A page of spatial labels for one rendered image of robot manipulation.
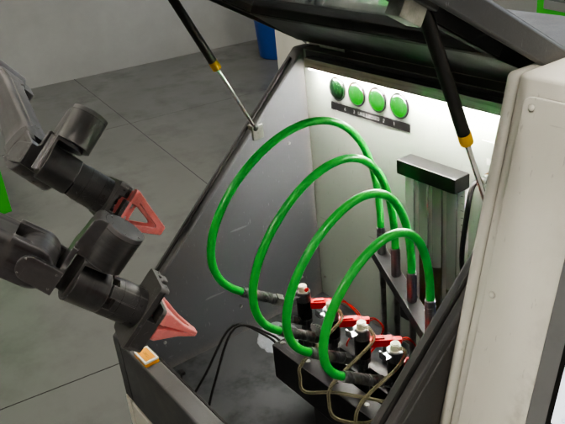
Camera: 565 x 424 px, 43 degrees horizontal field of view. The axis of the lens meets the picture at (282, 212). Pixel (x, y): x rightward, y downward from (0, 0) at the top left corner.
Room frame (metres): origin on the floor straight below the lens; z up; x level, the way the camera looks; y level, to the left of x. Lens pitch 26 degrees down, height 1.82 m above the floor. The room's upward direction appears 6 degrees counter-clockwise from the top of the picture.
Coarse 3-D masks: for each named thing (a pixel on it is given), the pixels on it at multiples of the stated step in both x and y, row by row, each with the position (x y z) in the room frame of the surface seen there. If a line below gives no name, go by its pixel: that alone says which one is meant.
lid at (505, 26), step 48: (240, 0) 1.42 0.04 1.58; (288, 0) 1.22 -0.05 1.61; (336, 0) 1.07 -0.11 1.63; (384, 0) 0.95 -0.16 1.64; (432, 0) 0.78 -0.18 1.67; (480, 0) 0.82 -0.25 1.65; (336, 48) 1.47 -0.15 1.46; (384, 48) 1.24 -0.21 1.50; (480, 48) 0.93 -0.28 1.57; (528, 48) 0.88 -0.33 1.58
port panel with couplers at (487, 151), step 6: (486, 144) 1.12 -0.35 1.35; (492, 144) 1.11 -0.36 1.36; (486, 150) 1.12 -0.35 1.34; (492, 150) 1.11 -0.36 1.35; (486, 156) 1.12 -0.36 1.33; (486, 162) 1.11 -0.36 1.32; (486, 168) 1.11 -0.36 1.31; (486, 174) 1.10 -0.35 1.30; (486, 180) 1.09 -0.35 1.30; (480, 198) 1.12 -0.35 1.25; (480, 204) 1.12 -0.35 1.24; (480, 210) 1.12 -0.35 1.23
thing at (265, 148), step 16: (288, 128) 1.11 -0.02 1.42; (352, 128) 1.19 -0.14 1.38; (272, 144) 1.09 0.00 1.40; (256, 160) 1.07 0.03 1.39; (240, 176) 1.05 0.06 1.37; (224, 208) 1.03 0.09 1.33; (208, 240) 1.02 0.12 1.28; (208, 256) 1.01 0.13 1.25; (224, 288) 1.02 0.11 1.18; (240, 288) 1.04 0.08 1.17
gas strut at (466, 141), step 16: (432, 16) 0.83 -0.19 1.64; (432, 32) 0.83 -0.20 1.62; (432, 48) 0.84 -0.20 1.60; (448, 64) 0.85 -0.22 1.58; (448, 80) 0.85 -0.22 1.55; (448, 96) 0.86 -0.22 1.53; (464, 128) 0.87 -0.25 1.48; (464, 144) 0.88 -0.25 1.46; (480, 176) 0.91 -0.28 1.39; (480, 192) 0.91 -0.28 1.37
